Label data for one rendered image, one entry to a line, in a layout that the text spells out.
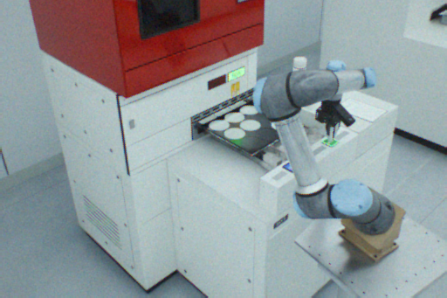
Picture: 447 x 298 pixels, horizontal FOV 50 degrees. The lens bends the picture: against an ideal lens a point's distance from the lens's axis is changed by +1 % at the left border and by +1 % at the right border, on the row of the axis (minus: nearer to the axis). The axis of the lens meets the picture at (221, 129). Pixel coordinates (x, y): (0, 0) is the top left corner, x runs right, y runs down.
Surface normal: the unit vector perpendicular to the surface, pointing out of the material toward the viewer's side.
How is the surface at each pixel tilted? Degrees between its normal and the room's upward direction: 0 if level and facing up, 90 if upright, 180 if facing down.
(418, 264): 0
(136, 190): 90
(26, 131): 90
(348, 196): 40
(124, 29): 90
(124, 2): 90
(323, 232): 0
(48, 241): 0
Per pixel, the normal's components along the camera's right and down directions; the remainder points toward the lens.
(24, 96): 0.69, 0.36
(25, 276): -0.02, -0.85
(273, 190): -0.72, 0.37
